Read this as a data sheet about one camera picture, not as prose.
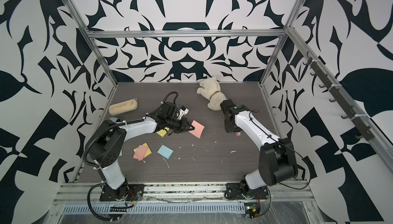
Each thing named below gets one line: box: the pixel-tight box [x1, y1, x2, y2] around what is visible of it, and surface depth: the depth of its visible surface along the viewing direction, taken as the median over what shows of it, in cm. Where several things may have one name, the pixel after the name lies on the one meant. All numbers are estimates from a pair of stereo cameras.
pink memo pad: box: [188, 119, 206, 139], surface depth 89 cm
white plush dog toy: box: [196, 77, 227, 111], surface depth 106 cm
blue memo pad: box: [157, 144, 174, 160], surface depth 89 cm
